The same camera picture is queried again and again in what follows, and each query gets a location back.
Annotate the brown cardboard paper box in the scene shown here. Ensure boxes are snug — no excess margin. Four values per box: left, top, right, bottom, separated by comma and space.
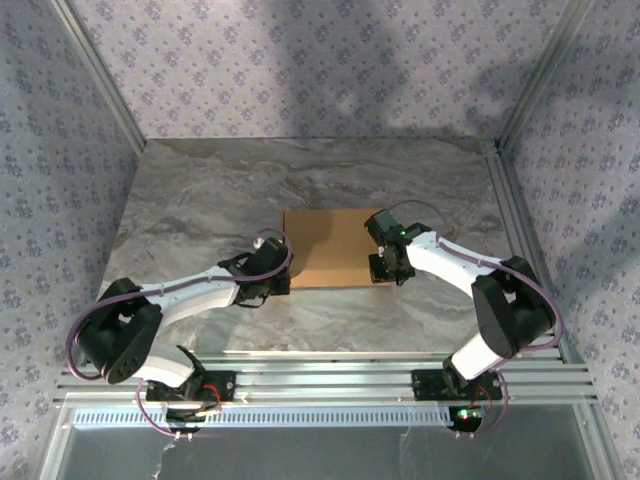
282, 208, 396, 290

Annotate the aluminium side rail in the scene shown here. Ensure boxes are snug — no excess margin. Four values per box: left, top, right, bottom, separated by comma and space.
482, 139, 584, 364

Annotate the aluminium mounting rail beam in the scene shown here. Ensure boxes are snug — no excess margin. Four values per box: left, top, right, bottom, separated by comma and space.
54, 352, 599, 406

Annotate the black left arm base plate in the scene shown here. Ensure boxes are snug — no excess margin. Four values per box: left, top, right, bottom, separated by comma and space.
145, 370, 237, 404

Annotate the slotted grey cable duct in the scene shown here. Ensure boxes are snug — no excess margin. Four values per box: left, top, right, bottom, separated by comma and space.
72, 405, 481, 429

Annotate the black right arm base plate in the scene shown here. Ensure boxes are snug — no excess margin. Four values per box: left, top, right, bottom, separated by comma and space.
411, 368, 503, 401

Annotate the aluminium corner post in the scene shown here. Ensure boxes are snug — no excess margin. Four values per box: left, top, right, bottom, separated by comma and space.
49, 0, 149, 156
497, 0, 596, 151

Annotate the aluminium frame bar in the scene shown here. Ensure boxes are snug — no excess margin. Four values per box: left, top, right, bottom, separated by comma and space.
38, 404, 76, 480
574, 402, 626, 480

